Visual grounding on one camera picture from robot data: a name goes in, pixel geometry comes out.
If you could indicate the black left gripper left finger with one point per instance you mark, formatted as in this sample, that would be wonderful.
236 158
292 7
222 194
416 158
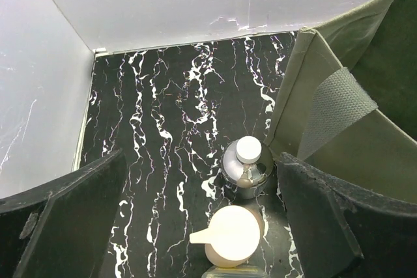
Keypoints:
62 228

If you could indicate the olive green canvas bag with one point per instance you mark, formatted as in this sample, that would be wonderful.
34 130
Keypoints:
347 103

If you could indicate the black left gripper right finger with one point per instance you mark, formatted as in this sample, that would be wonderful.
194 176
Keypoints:
343 230

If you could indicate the beige pump lotion bottle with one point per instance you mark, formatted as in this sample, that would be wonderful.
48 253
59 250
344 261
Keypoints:
231 237

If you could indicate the clear square bottle far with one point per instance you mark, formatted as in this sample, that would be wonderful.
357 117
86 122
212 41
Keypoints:
241 271

